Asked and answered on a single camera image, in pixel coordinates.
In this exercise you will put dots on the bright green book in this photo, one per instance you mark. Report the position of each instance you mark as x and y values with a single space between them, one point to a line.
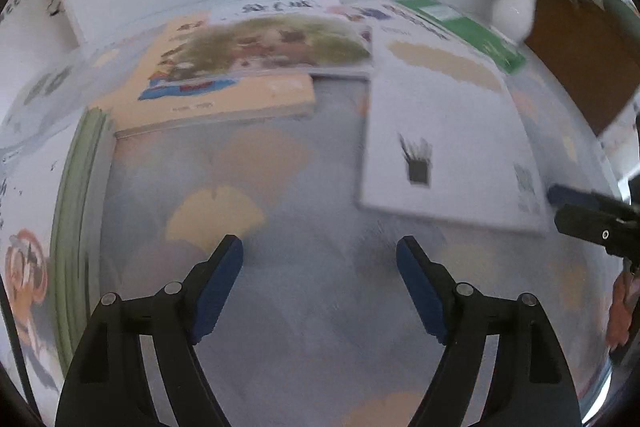
475 34

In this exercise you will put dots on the cream picture book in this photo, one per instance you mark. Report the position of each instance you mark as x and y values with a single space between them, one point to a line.
225 102

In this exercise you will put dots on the stack of thin books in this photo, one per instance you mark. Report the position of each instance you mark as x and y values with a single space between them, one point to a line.
80 217

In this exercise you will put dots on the white book black title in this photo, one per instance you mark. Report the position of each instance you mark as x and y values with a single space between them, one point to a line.
280 7

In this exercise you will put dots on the white monkey figure book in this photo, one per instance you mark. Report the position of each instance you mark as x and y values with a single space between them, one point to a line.
30 257

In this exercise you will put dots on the white book brush pot print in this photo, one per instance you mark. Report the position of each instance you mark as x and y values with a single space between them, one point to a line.
450 132

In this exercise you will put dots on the flower meadow picture book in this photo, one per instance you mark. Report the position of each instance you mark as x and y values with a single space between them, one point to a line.
280 42

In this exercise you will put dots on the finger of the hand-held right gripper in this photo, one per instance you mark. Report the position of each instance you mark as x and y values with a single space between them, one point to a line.
570 194
595 227

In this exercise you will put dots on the person's right hand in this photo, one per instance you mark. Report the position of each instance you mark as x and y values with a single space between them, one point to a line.
622 307

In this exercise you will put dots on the brown wooden board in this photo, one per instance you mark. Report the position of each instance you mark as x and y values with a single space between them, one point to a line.
580 57

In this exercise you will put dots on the white vase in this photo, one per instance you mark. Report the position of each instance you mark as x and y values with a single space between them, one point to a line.
515 9

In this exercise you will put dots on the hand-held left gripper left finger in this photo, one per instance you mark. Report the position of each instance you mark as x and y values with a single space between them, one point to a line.
220 287

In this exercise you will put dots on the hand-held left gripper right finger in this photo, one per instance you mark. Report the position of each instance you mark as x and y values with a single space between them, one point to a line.
420 287

